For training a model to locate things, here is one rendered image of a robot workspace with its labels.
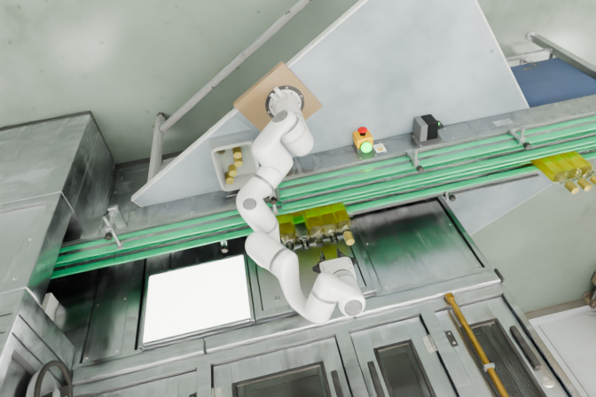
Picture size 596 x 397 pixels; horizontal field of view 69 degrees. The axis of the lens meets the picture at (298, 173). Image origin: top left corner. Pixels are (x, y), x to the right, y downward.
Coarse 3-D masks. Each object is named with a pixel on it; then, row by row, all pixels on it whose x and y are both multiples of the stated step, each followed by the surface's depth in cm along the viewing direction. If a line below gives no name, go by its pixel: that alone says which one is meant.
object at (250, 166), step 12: (240, 144) 170; (252, 144) 171; (216, 156) 176; (228, 156) 181; (252, 156) 183; (216, 168) 175; (228, 168) 184; (240, 168) 186; (252, 168) 187; (240, 180) 185
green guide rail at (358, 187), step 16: (544, 144) 191; (560, 144) 189; (576, 144) 188; (464, 160) 188; (480, 160) 187; (496, 160) 186; (384, 176) 186; (400, 176) 185; (416, 176) 184; (432, 176) 183; (304, 192) 184; (320, 192) 184; (336, 192) 182; (352, 192) 181; (288, 208) 178
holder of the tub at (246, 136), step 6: (240, 132) 176; (246, 132) 176; (210, 138) 175; (216, 138) 175; (222, 138) 174; (228, 138) 174; (234, 138) 173; (240, 138) 173; (246, 138) 172; (252, 138) 172; (210, 144) 172; (216, 144) 171; (222, 144) 171; (228, 144) 170; (210, 150) 170; (228, 192) 190; (234, 192) 189
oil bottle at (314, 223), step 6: (306, 210) 181; (312, 210) 180; (306, 216) 178; (312, 216) 177; (318, 216) 177; (312, 222) 175; (318, 222) 174; (312, 228) 172; (318, 228) 172; (312, 234) 172
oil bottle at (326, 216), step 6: (318, 210) 180; (324, 210) 180; (330, 210) 179; (324, 216) 177; (330, 216) 176; (324, 222) 174; (330, 222) 174; (324, 228) 173; (330, 228) 172; (336, 228) 173
